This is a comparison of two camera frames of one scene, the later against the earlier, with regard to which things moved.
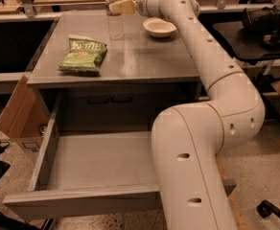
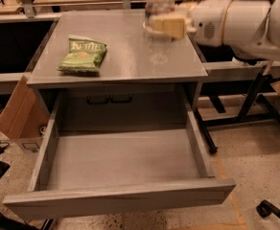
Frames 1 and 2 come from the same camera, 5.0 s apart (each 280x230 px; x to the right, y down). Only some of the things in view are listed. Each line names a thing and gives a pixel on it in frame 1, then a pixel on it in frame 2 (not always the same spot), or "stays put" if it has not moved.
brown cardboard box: (25, 117) stays put
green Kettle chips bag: (84, 56) stays put
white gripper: (142, 3) -> (207, 22)
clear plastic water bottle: (115, 25) -> (160, 2)
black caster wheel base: (266, 208) stays put
